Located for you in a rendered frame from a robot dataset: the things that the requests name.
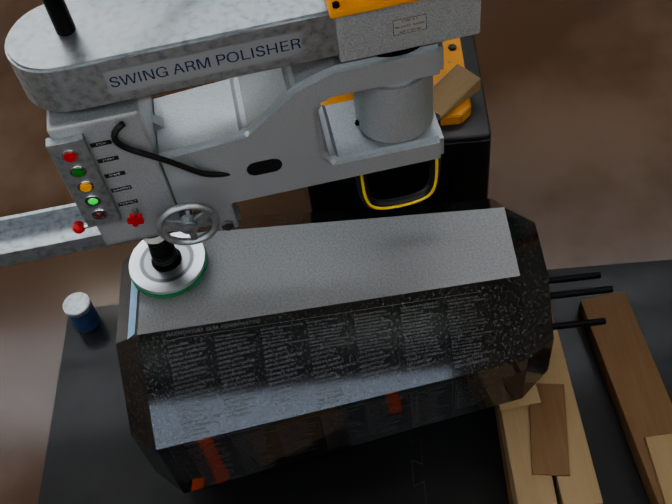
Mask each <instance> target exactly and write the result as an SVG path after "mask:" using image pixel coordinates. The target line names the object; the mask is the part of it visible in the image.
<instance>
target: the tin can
mask: <svg viewBox="0 0 672 504"><path fill-rule="evenodd" d="M63 310H64V312H65V313H66V315H67V316H68V317H69V319H70V320H71V322H72V324H73V325H74V327H75V328H76V329H77V330H78V331H79V332H83V333H86V332H90V331H92V330H94V329H95V328H96V327H97V326H98V324H99V322H100V316H99V314H98V312H97V311H96V309H95V307H94V306H93V304H92V302H91V300H90V298H89V297H88V295H87V294H85V293H82V292H76V293H73V294H71V295H69V296H68V297H67V298H66V299H65V300H64V302H63Z"/></svg>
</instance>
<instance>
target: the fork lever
mask: <svg viewBox="0 0 672 504"><path fill-rule="evenodd" d="M233 208H234V211H235V214H236V217H237V220H241V214H240V211H239V207H238V204H236V205H233ZM75 221H82V222H83V223H86V222H85V220H84V218H83V216H82V214H81V212H80V211H79V209H78V207H77V205H76V203H72V204H67V205H61V206H56V207H51V208H46V209H41V210H36V211H31V212H26V213H21V214H16V215H10V216H5V217H0V267H4V266H9V265H14V264H19V263H24V262H29V261H34V260H40V259H45V258H50V257H55V256H60V255H65V254H70V253H75V252H80V251H85V250H90V249H95V248H100V247H105V246H110V245H108V244H106V243H105V241H104V240H103V238H102V236H101V234H100V232H99V230H98V228H97V226H96V227H91V228H86V229H85V231H84V232H83V233H81V234H77V233H75V232H74V231H73V230H72V225H73V223H74V222H75ZM212 224H213V220H212V218H211V217H210V216H209V215H208V216H206V217H205V218H203V219H202V220H200V221H199V222H198V227H199V228H200V227H205V226H210V225H212ZM233 228H234V223H233V221H225V222H223V223H222V229H223V230H226V231H230V230H232V229H233ZM155 236H160V235H159V234H157V235H152V236H148V237H143V238H139V239H134V240H129V241H125V242H130V241H135V240H140V239H145V238H150V237H155ZM125 242H120V243H125ZM120 243H116V244H120Z"/></svg>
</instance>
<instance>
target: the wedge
mask: <svg viewBox="0 0 672 504"><path fill-rule="evenodd" d="M480 85H481V78H480V77H478V76H477V75H475V74H473V73H472V72H470V71H469V70H467V69H465V68H464V67H462V66H461V65H459V64H457V65H455V66H454V67H453V68H452V69H451V70H450V71H449V72H448V73H447V74H446V75H445V76H444V77H443V78H442V79H441V80H440V81H439V82H438V83H437V84H436V85H435V86H434V87H433V103H434V112H435V113H437V114H439V115H440V116H441V120H442V119H443V118H444V117H446V116H447V115H448V114H450V113H451V112H452V111H453V110H455V109H456V108H457V107H459V106H460V105H461V104H462V103H464V102H465V101H466V100H467V99H469V98H470V97H471V96H473V95H474V94H475V93H476V92H478V91H479V90H480Z"/></svg>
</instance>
